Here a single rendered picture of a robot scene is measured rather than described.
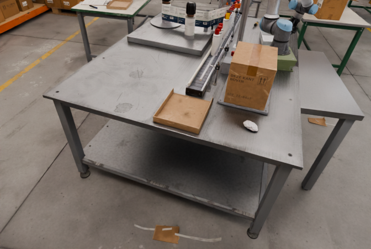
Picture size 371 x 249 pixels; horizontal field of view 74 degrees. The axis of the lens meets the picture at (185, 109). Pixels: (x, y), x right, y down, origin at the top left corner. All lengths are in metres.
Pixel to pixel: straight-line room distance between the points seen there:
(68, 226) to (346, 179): 2.26
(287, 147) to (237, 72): 0.47
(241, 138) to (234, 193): 0.62
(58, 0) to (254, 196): 5.08
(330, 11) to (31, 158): 3.63
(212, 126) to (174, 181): 0.64
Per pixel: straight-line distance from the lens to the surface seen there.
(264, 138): 1.35
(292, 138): 1.41
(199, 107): 1.45
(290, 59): 2.01
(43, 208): 2.18
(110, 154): 2.04
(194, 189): 1.80
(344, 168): 2.70
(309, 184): 2.27
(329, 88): 1.98
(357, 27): 3.85
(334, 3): 3.66
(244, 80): 1.40
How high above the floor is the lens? 1.73
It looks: 39 degrees down
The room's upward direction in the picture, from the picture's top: 4 degrees clockwise
